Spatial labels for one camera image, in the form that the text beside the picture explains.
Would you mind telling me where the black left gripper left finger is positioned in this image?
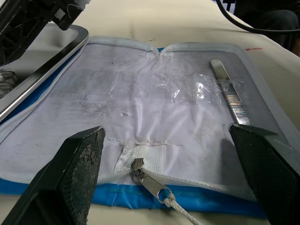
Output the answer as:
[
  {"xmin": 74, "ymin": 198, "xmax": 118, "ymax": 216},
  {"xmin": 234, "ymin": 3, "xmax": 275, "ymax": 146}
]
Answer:
[{"xmin": 0, "ymin": 126, "xmax": 106, "ymax": 225}]

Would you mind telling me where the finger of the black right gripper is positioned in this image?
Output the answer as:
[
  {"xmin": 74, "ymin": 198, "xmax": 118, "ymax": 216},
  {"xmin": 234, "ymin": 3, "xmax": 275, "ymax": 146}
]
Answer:
[{"xmin": 0, "ymin": 9, "xmax": 47, "ymax": 66}]

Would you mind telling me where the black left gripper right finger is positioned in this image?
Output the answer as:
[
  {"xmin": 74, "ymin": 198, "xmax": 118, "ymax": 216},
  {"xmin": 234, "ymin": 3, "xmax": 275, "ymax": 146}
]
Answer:
[{"xmin": 228, "ymin": 122, "xmax": 300, "ymax": 225}]

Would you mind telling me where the metal scalpel handle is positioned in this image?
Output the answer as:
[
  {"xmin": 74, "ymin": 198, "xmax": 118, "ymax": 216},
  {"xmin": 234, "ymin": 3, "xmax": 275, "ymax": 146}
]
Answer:
[{"xmin": 209, "ymin": 58, "xmax": 254, "ymax": 127}]

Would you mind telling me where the blue surgical instrument pack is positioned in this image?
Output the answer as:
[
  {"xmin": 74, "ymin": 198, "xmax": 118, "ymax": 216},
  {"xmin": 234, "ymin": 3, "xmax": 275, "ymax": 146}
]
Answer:
[{"xmin": 0, "ymin": 35, "xmax": 290, "ymax": 220}]

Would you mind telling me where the metal tray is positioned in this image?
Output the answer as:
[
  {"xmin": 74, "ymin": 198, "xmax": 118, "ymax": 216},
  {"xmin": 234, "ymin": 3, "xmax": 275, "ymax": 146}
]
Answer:
[{"xmin": 0, "ymin": 23, "xmax": 90, "ymax": 124}]

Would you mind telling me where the white zipper pull cord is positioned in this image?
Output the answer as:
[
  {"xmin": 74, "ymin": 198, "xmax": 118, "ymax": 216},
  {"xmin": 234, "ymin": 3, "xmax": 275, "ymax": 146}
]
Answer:
[{"xmin": 164, "ymin": 194, "xmax": 203, "ymax": 225}]

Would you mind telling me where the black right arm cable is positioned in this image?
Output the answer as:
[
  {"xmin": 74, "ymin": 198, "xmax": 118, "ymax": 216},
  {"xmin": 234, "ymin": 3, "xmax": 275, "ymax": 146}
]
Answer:
[{"xmin": 215, "ymin": 0, "xmax": 300, "ymax": 36}]

